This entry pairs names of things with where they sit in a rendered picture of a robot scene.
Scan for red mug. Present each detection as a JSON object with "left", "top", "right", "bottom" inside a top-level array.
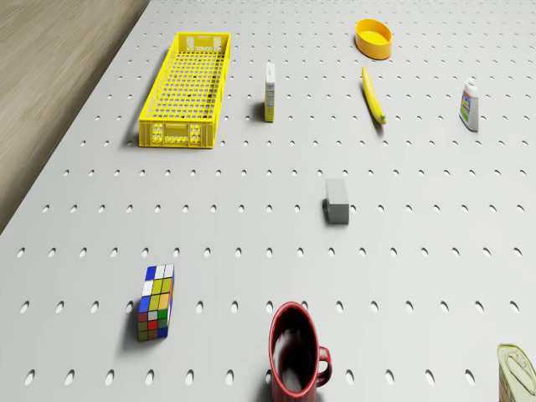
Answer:
[{"left": 268, "top": 301, "right": 332, "bottom": 402}]

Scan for grey cube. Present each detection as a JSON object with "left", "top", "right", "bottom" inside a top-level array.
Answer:
[{"left": 324, "top": 178, "right": 350, "bottom": 224}]

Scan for yellow basket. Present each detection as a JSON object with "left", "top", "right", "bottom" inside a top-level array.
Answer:
[{"left": 138, "top": 32, "right": 232, "bottom": 149}]

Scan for banana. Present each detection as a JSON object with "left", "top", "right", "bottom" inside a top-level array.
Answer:
[{"left": 361, "top": 66, "right": 388, "bottom": 126}]

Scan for puzzle cube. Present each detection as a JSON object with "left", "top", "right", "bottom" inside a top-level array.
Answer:
[{"left": 137, "top": 263, "right": 176, "bottom": 343}]

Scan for yellow bowl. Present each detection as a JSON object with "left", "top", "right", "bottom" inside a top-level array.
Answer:
[{"left": 354, "top": 18, "right": 394, "bottom": 60}]

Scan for small white bottle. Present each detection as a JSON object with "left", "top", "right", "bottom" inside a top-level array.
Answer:
[{"left": 458, "top": 78, "right": 480, "bottom": 132}]

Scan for flat-sided can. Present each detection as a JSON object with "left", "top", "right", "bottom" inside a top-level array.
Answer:
[{"left": 497, "top": 343, "right": 536, "bottom": 402}]

